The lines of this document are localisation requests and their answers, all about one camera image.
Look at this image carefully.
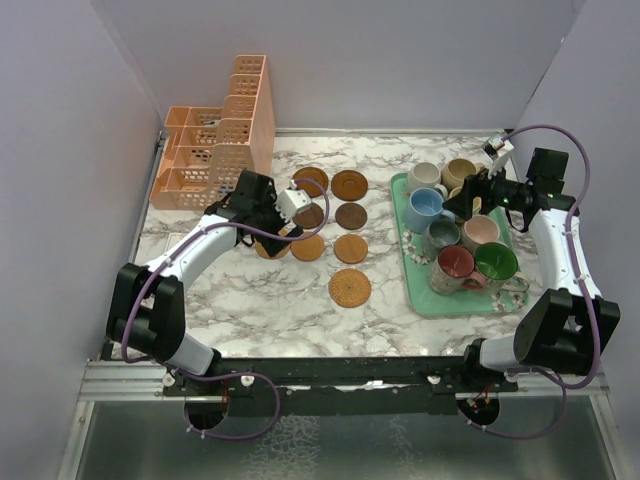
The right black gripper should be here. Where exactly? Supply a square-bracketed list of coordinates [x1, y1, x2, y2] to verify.
[443, 157, 532, 220]

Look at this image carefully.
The woven rattan coaster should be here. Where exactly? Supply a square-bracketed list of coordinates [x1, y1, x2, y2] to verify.
[254, 236, 290, 259]
[328, 269, 372, 308]

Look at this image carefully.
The dark brown wooden coaster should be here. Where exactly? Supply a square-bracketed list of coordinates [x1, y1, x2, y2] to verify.
[292, 203, 324, 230]

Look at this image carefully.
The red pink mug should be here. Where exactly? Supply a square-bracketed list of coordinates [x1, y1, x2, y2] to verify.
[428, 245, 487, 295]

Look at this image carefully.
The brown ringed wooden coaster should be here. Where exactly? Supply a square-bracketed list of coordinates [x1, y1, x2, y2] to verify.
[292, 167, 329, 198]

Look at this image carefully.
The peach mesh file organizer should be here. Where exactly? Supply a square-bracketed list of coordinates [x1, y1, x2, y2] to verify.
[150, 55, 276, 211]

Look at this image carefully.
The light wooden coaster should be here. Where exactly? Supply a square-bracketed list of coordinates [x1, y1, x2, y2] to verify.
[291, 234, 325, 262]
[334, 234, 368, 264]

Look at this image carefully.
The dark walnut coaster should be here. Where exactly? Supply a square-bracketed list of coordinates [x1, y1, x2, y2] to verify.
[335, 202, 368, 230]

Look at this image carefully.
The mint green tray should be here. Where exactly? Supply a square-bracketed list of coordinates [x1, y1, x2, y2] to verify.
[390, 173, 529, 317]

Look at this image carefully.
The light wooden front coaster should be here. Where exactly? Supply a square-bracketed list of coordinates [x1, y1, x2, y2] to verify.
[334, 234, 368, 264]

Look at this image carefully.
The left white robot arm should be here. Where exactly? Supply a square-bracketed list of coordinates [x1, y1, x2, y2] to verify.
[106, 169, 312, 395]

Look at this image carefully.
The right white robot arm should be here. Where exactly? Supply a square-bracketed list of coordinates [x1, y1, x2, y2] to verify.
[445, 143, 620, 391]

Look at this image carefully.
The yellow mug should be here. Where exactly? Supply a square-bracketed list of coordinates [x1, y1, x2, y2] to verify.
[449, 186, 462, 198]

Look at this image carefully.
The beige speckled mug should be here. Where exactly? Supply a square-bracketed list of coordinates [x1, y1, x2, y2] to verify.
[441, 158, 484, 191]

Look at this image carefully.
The light blue mug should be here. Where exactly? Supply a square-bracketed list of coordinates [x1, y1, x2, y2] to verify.
[403, 188, 455, 234]

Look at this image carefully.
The grey mug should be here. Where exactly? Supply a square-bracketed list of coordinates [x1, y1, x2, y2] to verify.
[421, 219, 460, 260]

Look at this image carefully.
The white cream mug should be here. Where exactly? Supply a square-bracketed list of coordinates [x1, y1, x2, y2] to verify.
[407, 162, 449, 200]

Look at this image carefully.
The green mug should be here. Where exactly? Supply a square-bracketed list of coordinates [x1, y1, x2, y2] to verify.
[474, 242, 530, 293]

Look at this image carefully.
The small silver card box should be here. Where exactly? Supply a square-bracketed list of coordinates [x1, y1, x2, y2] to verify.
[166, 233, 187, 250]

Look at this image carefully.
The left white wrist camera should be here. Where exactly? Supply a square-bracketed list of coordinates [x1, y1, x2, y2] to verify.
[275, 180, 312, 222]

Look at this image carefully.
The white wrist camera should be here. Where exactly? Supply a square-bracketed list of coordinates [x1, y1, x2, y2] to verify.
[275, 180, 312, 222]
[482, 134, 514, 178]

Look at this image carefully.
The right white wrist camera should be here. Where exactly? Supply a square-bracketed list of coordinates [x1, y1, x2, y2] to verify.
[482, 134, 514, 178]

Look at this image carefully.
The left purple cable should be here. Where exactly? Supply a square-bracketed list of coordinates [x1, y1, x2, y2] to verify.
[119, 188, 331, 442]

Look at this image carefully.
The purple cable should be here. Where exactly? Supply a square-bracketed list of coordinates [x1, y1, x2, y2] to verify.
[459, 124, 605, 439]
[119, 188, 331, 442]

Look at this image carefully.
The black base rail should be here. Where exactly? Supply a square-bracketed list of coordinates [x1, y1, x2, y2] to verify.
[163, 355, 517, 417]

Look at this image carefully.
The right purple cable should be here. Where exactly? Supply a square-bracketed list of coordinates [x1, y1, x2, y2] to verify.
[459, 124, 605, 439]

